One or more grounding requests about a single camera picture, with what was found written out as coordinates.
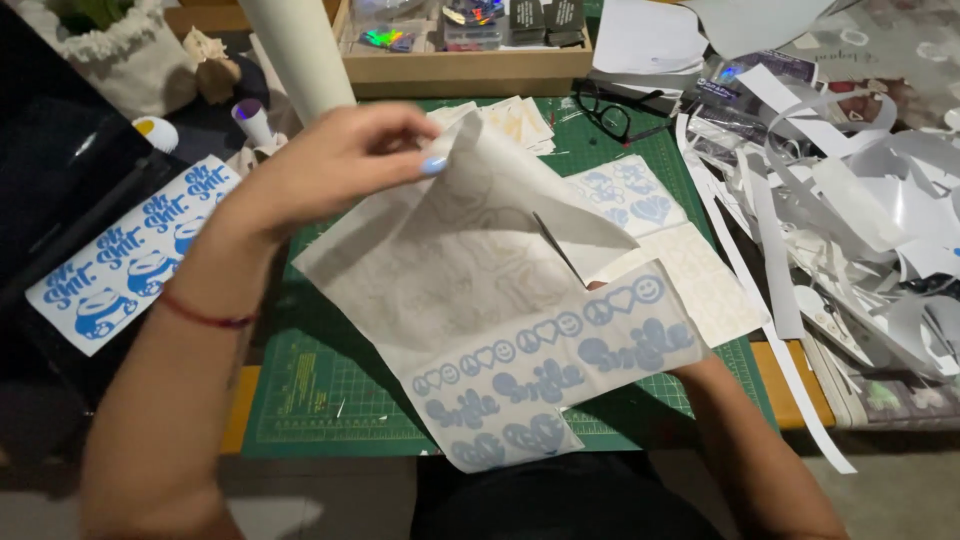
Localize person's left hand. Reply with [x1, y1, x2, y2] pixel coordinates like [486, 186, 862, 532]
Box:
[168, 101, 451, 316]

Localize blue smile sticker sheet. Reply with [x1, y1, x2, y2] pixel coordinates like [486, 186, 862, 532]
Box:
[291, 111, 711, 475]

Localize blue heart sticker sheet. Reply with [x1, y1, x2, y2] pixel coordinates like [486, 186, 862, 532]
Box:
[562, 153, 690, 240]

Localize white blank sticker sheet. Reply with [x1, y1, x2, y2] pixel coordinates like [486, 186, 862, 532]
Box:
[592, 221, 768, 349]

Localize black eyeglasses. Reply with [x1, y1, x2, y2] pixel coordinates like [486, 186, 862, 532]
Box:
[573, 77, 675, 147]

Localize stack of cream sticker sheets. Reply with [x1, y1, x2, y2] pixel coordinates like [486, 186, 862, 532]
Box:
[426, 95, 558, 157]

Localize person's black clothing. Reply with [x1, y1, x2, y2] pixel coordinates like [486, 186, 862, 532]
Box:
[411, 450, 725, 540]

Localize long white paper strip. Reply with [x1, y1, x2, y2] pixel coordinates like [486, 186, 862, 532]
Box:
[675, 112, 858, 476]

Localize stack of white paper sheets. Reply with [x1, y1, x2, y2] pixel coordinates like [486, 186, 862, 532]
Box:
[589, 0, 711, 93]

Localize wooden tray with craft supplies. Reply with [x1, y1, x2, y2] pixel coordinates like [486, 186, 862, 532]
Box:
[331, 0, 595, 100]

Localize pile of white paper scraps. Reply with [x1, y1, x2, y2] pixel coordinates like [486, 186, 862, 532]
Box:
[675, 63, 960, 384]

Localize green cutting mat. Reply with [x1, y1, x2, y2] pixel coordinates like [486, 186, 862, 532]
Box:
[241, 96, 780, 460]

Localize white paper roll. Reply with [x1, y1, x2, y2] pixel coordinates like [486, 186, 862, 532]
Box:
[237, 0, 358, 127]

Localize small white purple roll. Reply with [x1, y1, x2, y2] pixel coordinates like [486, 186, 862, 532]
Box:
[230, 97, 289, 151]

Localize small brown plush toy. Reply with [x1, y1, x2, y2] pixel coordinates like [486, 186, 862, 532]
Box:
[182, 26, 243, 106]

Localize white yellow round gadget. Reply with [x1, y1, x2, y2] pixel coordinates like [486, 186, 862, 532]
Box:
[131, 115, 180, 156]

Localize blue car sticker sheet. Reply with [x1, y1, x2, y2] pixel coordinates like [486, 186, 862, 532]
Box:
[24, 154, 243, 358]

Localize white fabric bag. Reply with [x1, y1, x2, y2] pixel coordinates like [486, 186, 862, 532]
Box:
[13, 0, 200, 121]

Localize black cutting machine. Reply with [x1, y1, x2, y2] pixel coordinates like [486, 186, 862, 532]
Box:
[0, 7, 189, 410]

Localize red string bracelet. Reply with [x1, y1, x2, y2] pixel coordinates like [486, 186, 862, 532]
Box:
[158, 288, 258, 331]

